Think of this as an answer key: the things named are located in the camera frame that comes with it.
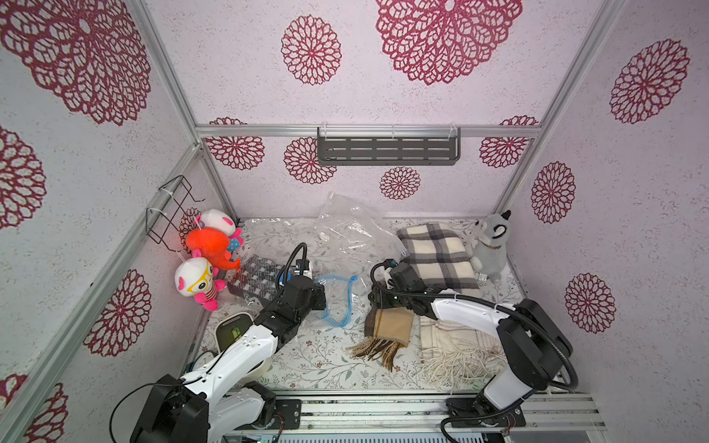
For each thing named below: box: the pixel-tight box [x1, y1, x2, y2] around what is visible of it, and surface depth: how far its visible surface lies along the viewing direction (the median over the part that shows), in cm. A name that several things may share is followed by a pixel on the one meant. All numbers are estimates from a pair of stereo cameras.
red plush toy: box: [185, 227, 241, 271], surface depth 90 cm
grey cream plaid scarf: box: [396, 222, 480, 292], surface depth 105 cm
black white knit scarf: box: [227, 254, 282, 303], surface depth 96 cm
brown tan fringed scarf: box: [347, 307, 415, 372], surface depth 85 cm
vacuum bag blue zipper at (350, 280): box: [314, 275, 359, 329], surface depth 91 cm
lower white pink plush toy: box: [174, 256, 227, 312], surface depth 82 cm
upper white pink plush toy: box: [194, 208, 244, 245], surface depth 97 cm
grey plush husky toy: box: [465, 210, 512, 282], surface depth 99 cm
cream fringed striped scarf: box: [418, 315, 507, 392], surface depth 81 cm
